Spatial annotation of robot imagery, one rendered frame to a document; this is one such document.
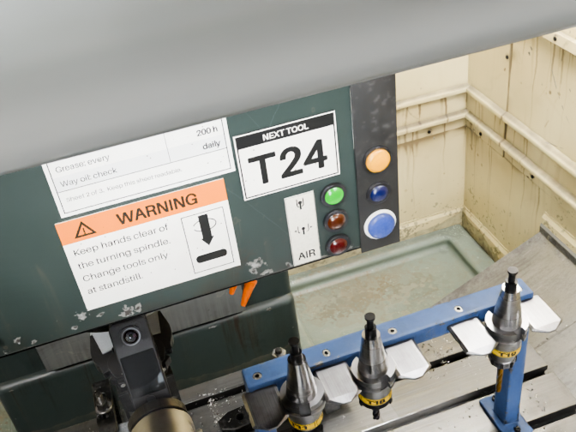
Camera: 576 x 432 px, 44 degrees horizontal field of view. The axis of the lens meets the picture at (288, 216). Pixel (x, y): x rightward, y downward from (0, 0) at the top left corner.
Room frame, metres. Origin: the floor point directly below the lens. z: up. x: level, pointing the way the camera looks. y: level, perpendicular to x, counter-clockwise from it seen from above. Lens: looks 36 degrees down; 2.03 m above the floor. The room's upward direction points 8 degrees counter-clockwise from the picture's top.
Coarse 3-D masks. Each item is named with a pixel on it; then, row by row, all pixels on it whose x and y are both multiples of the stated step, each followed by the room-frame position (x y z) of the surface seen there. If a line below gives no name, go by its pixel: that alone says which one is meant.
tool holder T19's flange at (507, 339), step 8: (488, 312) 0.77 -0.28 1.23; (488, 320) 0.76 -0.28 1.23; (488, 328) 0.75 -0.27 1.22; (496, 328) 0.74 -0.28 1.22; (520, 328) 0.73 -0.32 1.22; (496, 336) 0.73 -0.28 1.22; (504, 336) 0.72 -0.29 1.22; (512, 336) 0.72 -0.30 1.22; (520, 336) 0.74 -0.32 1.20; (504, 344) 0.72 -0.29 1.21; (512, 344) 0.72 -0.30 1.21
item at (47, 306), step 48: (336, 96) 0.59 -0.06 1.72; (0, 192) 0.52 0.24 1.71; (48, 192) 0.52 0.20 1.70; (240, 192) 0.56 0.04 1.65; (288, 192) 0.57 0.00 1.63; (0, 240) 0.51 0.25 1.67; (48, 240) 0.52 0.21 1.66; (240, 240) 0.56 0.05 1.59; (288, 240) 0.57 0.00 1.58; (0, 288) 0.51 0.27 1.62; (48, 288) 0.52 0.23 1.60; (192, 288) 0.55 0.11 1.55; (0, 336) 0.50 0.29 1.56; (48, 336) 0.51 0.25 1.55
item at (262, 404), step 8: (256, 392) 0.69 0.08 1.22; (264, 392) 0.69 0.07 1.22; (272, 392) 0.69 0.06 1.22; (248, 400) 0.68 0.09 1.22; (256, 400) 0.68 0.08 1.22; (264, 400) 0.67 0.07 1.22; (272, 400) 0.67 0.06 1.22; (280, 400) 0.67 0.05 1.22; (248, 408) 0.66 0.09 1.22; (256, 408) 0.66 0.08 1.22; (264, 408) 0.66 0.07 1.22; (272, 408) 0.66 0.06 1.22; (280, 408) 0.66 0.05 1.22; (256, 416) 0.65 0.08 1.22; (264, 416) 0.65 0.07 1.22; (272, 416) 0.64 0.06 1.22; (280, 416) 0.64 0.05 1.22; (288, 416) 0.64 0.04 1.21; (256, 424) 0.63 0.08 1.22; (264, 424) 0.63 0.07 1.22; (272, 424) 0.63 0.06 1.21; (280, 424) 0.63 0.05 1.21
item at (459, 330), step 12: (456, 324) 0.77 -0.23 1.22; (468, 324) 0.76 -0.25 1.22; (480, 324) 0.76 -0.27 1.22; (456, 336) 0.74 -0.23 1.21; (468, 336) 0.74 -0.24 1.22; (480, 336) 0.74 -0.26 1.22; (492, 336) 0.73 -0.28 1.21; (468, 348) 0.72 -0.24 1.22; (480, 348) 0.71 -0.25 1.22; (492, 348) 0.71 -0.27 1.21
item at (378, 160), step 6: (378, 150) 0.59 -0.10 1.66; (384, 150) 0.59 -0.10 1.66; (372, 156) 0.59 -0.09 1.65; (378, 156) 0.59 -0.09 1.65; (384, 156) 0.59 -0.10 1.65; (366, 162) 0.59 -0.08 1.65; (372, 162) 0.59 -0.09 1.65; (378, 162) 0.59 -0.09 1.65; (384, 162) 0.59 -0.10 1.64; (372, 168) 0.59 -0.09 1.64; (378, 168) 0.59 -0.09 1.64; (384, 168) 0.59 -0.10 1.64
